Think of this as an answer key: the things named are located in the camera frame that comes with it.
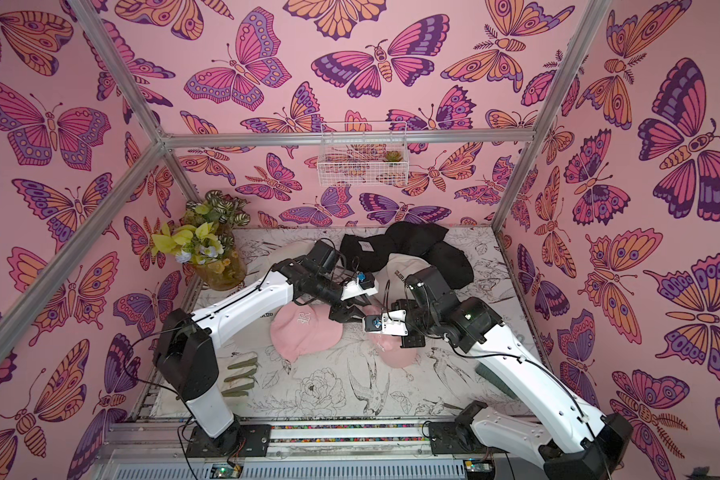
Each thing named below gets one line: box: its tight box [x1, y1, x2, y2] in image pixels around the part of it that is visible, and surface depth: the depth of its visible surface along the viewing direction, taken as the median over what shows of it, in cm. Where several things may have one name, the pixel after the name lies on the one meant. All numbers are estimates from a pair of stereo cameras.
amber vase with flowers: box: [151, 190, 251, 291], surface depth 97 cm
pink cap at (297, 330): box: [270, 302, 344, 364], surface depth 89 cm
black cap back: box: [386, 221, 449, 254], surface depth 115 cm
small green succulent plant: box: [383, 150, 403, 162], surface depth 94 cm
